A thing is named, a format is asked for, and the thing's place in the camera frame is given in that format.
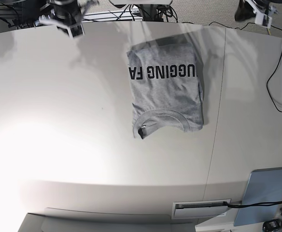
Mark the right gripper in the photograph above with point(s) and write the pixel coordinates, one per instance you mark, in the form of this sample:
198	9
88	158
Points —
67	11

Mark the grey T-shirt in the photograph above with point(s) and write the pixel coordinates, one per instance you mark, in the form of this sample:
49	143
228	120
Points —
165	88

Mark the grey laptop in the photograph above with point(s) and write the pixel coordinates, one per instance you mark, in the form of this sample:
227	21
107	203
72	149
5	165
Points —
264	185

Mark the black device lower right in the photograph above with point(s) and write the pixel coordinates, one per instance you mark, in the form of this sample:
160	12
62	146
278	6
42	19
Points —
274	225

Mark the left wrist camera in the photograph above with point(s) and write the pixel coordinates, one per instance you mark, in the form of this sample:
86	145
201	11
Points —
263	20

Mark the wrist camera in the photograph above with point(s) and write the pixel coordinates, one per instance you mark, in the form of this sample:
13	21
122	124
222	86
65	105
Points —
263	20
75	30

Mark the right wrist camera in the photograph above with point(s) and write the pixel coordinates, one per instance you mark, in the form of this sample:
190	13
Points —
75	30

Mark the table cable grommet box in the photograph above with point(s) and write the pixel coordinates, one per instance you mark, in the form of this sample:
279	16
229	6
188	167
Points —
201	209

